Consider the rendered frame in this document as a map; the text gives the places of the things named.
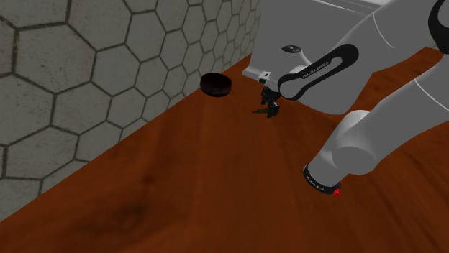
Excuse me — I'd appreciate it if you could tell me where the dark round bowl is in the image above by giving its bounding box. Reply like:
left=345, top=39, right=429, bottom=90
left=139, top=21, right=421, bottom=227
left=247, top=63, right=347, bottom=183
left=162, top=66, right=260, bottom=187
left=199, top=72, right=233, bottom=98

